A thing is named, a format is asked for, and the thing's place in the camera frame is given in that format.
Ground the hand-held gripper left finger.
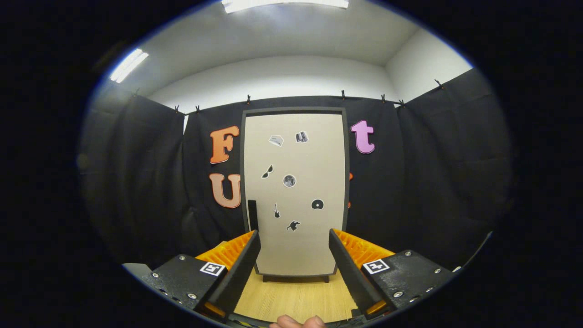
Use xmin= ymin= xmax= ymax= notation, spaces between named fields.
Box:
xmin=142 ymin=229 xmax=261 ymax=323

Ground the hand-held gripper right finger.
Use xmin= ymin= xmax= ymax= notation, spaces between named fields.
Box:
xmin=329 ymin=228 xmax=456 ymax=319

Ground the dark grey shoe cabinet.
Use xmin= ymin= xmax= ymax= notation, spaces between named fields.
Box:
xmin=240 ymin=106 xmax=350 ymax=283

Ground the black backdrop cloth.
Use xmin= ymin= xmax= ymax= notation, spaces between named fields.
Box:
xmin=78 ymin=68 xmax=513 ymax=274

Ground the row of black cloth clips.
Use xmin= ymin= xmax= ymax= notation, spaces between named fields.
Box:
xmin=134 ymin=80 xmax=445 ymax=114

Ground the double tube ceiling light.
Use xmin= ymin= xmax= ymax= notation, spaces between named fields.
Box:
xmin=110 ymin=49 xmax=149 ymax=84

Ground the long ceiling light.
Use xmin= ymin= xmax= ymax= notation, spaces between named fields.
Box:
xmin=222 ymin=0 xmax=349 ymax=13

